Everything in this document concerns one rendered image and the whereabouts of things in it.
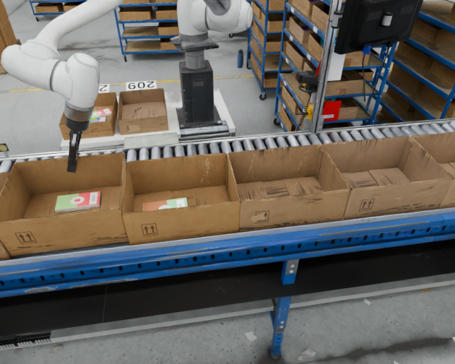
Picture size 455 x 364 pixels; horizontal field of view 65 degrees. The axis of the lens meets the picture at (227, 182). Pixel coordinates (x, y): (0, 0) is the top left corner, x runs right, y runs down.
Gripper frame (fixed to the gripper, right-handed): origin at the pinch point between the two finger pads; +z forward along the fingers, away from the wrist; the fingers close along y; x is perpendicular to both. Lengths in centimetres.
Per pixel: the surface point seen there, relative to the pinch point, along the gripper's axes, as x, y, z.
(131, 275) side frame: -26.2, -35.9, 16.3
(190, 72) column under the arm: -47, 77, -18
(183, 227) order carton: -39.8, -29.0, -3.2
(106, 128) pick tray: -9, 70, 25
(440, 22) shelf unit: -212, 122, -84
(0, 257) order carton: 15.6, -28.9, 21.6
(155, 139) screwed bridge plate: -36, 62, 20
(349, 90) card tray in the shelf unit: -162, 103, -26
